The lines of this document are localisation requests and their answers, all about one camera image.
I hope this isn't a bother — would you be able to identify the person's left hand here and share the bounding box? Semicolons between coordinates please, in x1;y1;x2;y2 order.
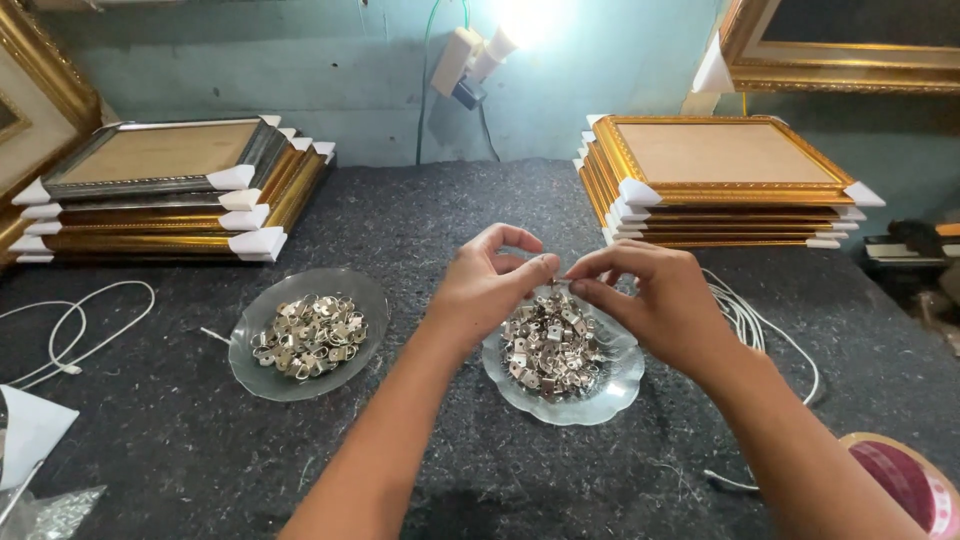
427;222;561;356

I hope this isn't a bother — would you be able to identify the person's right hand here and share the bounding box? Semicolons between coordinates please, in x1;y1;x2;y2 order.
564;240;742;381

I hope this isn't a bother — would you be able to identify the pile of metal brackets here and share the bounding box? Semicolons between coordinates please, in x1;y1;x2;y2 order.
500;288;602;403

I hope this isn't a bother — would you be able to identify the scalloped clear glass plate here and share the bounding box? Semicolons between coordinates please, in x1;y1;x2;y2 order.
480;288;647;428

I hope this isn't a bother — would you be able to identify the round clear glass plate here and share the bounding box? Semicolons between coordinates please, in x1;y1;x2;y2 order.
228;267;391;403

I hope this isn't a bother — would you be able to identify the black plug adapter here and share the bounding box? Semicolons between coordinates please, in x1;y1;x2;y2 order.
451;76;489;112

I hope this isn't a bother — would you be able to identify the white lamp socket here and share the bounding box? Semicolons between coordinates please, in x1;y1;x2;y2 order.
468;26;520;84

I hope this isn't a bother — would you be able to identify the cluttered side shelf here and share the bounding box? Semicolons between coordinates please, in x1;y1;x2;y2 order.
862;217;960;355

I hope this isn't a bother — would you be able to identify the glowing light bulb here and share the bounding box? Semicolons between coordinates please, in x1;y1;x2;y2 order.
491;0;575;52

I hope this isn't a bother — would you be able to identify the brown packing tape roll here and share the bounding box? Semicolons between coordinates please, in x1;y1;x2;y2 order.
837;432;960;540

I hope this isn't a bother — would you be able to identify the grey felt mat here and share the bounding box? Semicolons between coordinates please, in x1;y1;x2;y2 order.
0;156;960;540

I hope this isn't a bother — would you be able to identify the white paper corner protector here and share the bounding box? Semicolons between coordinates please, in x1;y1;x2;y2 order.
0;384;81;493

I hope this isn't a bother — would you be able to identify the clear plastic bag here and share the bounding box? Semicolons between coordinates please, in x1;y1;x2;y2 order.
0;483;108;540

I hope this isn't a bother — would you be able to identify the thin metal tool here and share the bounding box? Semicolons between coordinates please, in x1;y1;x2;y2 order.
0;458;45;528

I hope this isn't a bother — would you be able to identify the white cable bundle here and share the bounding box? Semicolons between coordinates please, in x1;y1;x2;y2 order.
700;267;823;493

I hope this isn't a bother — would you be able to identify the gold picture frame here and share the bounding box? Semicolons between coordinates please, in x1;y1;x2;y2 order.
24;136;315;237
585;114;887;208
8;141;337;255
577;144;861;232
15;152;337;264
581;131;868;222
600;225;842;250
573;157;849;240

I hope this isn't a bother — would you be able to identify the black cable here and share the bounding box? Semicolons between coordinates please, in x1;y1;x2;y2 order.
478;103;502;163

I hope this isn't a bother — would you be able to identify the pile of ring hangers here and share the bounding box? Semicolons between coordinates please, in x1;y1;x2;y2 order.
251;294;369;382

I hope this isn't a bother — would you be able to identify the green cable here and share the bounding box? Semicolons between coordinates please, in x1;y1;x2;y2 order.
415;0;471;167

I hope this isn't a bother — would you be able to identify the large ornate gold frame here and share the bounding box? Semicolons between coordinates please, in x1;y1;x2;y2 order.
690;0;960;96

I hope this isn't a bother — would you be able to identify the silver picture frame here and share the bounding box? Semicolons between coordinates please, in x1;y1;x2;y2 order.
21;126;300;221
11;114;291;207

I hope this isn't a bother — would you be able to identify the long white looped cable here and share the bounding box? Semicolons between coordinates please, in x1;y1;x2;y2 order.
0;280;157;392

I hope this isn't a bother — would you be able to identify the large gold frame cream mat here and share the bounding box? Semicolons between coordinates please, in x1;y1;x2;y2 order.
0;0;105;268

